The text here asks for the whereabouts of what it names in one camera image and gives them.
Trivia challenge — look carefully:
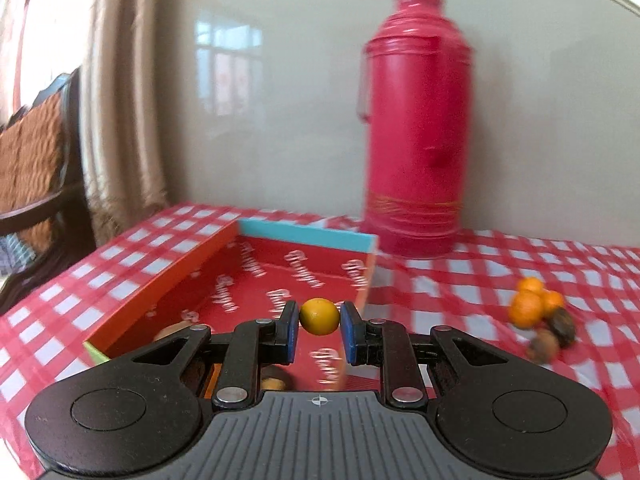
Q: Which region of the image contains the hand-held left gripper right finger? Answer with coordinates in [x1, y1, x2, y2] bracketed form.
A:
[340, 301, 506, 408]

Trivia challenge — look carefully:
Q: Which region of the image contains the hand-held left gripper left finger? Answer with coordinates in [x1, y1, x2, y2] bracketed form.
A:
[132, 301, 301, 409]

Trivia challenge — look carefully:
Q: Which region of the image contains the small yellow fruit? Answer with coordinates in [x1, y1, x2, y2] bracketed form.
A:
[299, 298, 341, 335]

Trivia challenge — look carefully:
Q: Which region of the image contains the colourful cardboard box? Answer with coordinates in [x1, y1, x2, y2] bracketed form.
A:
[82, 217, 380, 392]

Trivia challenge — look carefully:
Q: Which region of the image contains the brown kiwi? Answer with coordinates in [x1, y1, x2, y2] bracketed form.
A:
[152, 324, 193, 342]

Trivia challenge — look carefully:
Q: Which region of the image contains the large orange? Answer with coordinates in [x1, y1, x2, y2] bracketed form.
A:
[508, 291, 544, 330]

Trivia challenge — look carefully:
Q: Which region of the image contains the brown chestnut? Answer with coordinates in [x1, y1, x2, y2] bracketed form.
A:
[527, 330, 560, 362]

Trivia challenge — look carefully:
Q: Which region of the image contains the small orange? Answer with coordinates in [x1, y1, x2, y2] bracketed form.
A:
[541, 290, 566, 317]

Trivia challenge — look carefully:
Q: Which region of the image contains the dark chestnut back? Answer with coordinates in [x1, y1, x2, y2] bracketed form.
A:
[547, 307, 577, 348]

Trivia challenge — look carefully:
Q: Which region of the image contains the red white checked tablecloth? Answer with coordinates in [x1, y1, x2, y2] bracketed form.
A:
[0, 202, 640, 480]

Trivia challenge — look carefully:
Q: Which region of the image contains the red thermos flask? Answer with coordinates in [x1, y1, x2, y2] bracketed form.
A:
[356, 0, 476, 259]

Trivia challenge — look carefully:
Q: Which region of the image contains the beige lace-hem curtain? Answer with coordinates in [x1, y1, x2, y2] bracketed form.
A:
[77, 0, 171, 248]

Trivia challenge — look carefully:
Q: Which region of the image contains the blue plaid seat cushion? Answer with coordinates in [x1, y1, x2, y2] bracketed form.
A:
[0, 234, 32, 277]

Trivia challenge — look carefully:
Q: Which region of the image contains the wooden armchair with woven back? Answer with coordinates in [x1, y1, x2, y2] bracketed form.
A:
[0, 67, 97, 311]

